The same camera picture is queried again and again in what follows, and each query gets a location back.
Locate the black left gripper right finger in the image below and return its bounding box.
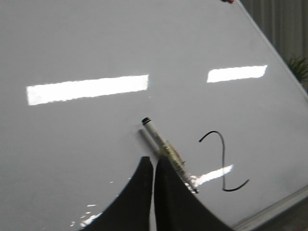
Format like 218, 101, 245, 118
154, 157, 232, 231

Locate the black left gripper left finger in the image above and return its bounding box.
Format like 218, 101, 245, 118
83, 156, 154, 231

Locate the white black-tip whiteboard marker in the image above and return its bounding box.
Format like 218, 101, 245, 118
141, 117, 199, 193

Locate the large white whiteboard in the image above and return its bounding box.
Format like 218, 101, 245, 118
0, 0, 308, 231

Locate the green potted plant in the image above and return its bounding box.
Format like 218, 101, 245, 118
287, 56, 308, 83

